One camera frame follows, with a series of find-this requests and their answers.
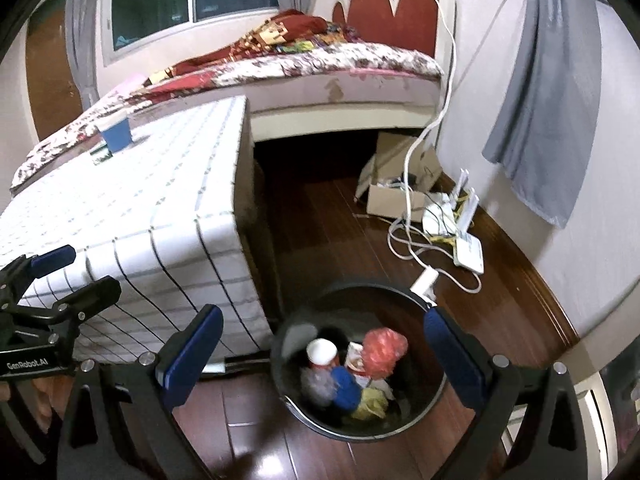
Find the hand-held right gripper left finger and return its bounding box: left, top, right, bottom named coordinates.
left=56, top=304, right=226, bottom=480

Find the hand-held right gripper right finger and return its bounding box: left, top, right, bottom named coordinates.
left=422, top=305, right=596, bottom=480

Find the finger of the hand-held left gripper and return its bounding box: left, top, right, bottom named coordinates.
left=0, top=245, right=77, bottom=306
left=10, top=276, right=122, bottom=341

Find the red plastic bag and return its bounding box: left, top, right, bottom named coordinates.
left=361, top=329, right=408, bottom=378

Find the yellow cloth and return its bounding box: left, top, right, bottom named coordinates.
left=350, top=387, right=390, bottom=421

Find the white and red carton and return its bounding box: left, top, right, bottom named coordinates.
left=345, top=342, right=371, bottom=373

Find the dark blue fuzzy cloth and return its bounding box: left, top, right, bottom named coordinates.
left=330, top=366, right=363, bottom=411

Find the black round bin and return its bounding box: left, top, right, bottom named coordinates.
left=269, top=282, right=447, bottom=443

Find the white tissue paper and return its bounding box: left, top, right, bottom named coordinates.
left=300, top=367, right=336, bottom=406

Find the red paper cup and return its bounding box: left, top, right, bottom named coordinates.
left=306, top=338, right=341, bottom=372

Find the white power adapter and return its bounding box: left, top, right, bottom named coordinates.
left=410, top=267, right=438, bottom=306

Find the white router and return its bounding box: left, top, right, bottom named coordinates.
left=421, top=170, right=463, bottom=238
left=450, top=187, right=485, bottom=275

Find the light blue box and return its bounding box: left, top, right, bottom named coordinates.
left=99, top=115, right=135, bottom=152

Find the cardboard box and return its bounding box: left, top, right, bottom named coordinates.
left=356, top=132, right=443, bottom=218

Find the wooden door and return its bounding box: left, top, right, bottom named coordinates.
left=25, top=7, right=83, bottom=143

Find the pink cloth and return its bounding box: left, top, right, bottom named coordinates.
left=117, top=72, right=151, bottom=93

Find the white framed window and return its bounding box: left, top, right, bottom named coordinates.
left=100, top=0, right=283, bottom=66

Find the bed with floral sheet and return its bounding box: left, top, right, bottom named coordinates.
left=10, top=42, right=446, bottom=196

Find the red patterned blanket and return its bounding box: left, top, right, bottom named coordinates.
left=142, top=9, right=361, bottom=91

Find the red and white headboard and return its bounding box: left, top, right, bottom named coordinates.
left=330, top=0, right=457, bottom=68

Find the yellow network cable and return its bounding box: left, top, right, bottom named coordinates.
left=430, top=192, right=473, bottom=248

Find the thin white floor cable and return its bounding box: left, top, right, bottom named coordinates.
left=387, top=217, right=483, bottom=293

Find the thick white power cable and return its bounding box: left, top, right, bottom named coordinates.
left=400, top=0, right=457, bottom=226

